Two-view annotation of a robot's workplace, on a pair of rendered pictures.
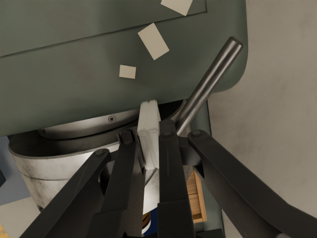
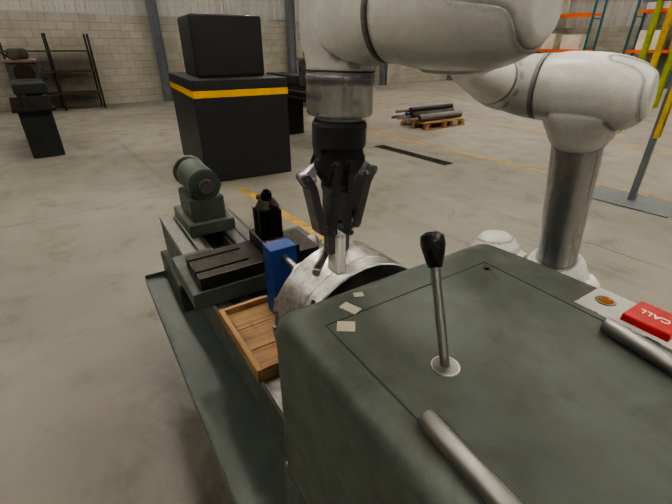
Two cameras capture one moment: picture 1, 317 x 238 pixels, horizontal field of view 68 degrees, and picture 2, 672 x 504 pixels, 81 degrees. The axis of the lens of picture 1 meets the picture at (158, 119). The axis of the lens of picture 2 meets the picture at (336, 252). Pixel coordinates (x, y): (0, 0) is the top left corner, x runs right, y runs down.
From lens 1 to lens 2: 49 cm
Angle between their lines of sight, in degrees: 44
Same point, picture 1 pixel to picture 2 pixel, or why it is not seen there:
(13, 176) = not seen: hidden behind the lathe
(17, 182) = not seen: hidden behind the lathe
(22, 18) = (426, 299)
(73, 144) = (373, 277)
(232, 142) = (142, 485)
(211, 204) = (190, 356)
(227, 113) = not seen: outside the picture
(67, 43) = (398, 297)
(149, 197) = (311, 262)
